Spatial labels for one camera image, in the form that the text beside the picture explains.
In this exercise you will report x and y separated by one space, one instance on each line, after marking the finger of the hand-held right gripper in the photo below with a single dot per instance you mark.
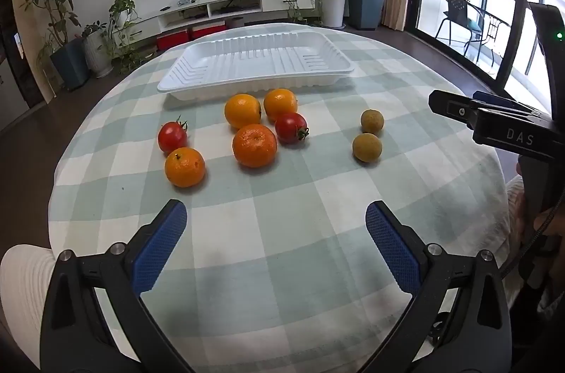
450 106
499 100

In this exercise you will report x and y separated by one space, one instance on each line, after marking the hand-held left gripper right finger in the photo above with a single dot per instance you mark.
393 249

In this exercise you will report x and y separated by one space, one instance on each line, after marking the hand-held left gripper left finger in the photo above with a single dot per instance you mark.
161 249

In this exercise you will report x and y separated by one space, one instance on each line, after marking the brown longan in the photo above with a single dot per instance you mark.
367 147
372 121

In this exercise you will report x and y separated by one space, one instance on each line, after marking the smooth orange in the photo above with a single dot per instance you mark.
280 104
184 167
242 110

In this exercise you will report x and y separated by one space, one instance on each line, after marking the red tomato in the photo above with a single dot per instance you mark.
291 127
173 136

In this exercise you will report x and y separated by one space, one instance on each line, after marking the deep orange mandarin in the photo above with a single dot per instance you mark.
254 145

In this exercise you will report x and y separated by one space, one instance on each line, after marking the white plastic tray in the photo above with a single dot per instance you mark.
256 60

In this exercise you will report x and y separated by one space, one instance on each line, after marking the person's right hand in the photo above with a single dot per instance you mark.
516 210

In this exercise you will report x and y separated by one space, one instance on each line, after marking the black balcony chair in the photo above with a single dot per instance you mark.
459 13

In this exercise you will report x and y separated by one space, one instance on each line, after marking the black sliding glass door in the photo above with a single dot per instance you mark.
499 2

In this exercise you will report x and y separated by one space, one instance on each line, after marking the person's white knit clothing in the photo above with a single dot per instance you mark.
22 289

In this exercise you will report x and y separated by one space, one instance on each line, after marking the white television cabinet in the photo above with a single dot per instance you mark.
273 2

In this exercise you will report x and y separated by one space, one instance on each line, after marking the tall plant in dark pot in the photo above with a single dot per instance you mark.
70 64

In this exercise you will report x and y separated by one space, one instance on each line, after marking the small plant in white pot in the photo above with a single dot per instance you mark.
98 51

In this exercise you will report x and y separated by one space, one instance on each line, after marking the red storage box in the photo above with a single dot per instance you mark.
173 41
208 32

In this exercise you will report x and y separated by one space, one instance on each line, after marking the grey round stool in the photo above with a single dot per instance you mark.
235 22

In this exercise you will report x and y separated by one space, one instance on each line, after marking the trailing pothos plant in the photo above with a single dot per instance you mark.
126 9

